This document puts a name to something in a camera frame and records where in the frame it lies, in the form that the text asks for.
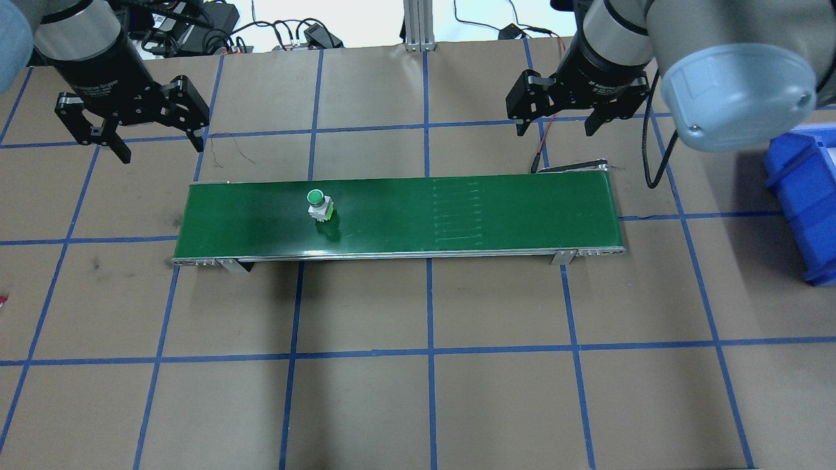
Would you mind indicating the small black power adapter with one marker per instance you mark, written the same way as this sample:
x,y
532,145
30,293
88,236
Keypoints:
x,y
323,36

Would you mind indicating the large black power adapter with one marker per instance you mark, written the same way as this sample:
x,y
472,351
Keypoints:
x,y
196,32

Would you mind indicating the blue open-front plastic bin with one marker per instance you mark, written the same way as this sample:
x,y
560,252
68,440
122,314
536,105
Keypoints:
x,y
803,209

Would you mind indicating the small black square device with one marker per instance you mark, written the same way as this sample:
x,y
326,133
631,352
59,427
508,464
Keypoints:
x,y
509,31

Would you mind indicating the green conveyor belt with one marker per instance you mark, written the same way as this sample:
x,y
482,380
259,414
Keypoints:
x,y
457,215

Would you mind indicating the aluminium profile post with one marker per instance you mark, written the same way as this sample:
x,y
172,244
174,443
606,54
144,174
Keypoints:
x,y
418,26

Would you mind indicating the green push button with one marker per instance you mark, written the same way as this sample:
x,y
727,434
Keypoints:
x,y
319,203

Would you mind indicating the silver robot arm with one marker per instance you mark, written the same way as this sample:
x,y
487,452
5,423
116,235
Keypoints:
x,y
78,26
738,78

